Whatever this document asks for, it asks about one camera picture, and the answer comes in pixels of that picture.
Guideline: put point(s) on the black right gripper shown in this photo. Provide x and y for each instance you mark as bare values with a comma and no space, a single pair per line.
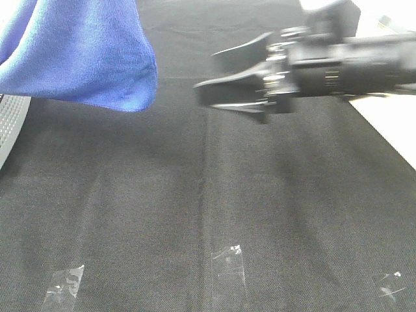
301,66

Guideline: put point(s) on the blue microfiber towel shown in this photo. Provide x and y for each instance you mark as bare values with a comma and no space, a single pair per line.
90,52

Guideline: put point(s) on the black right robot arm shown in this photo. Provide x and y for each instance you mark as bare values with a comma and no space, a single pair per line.
369,65

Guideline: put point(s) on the black table cloth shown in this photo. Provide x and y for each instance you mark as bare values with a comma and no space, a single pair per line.
318,201

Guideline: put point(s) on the middle clear tape strip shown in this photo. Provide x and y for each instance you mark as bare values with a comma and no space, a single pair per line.
227,269

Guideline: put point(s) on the clear tape strip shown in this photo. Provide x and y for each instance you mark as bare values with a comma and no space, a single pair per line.
389,286
61,294
227,269

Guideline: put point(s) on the grey perforated basket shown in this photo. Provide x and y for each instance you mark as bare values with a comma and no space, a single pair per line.
13,113

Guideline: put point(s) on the right clear tape strip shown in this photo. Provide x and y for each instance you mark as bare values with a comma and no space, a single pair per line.
389,286

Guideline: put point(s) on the left clear tape strip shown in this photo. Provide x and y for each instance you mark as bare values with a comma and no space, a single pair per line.
61,294

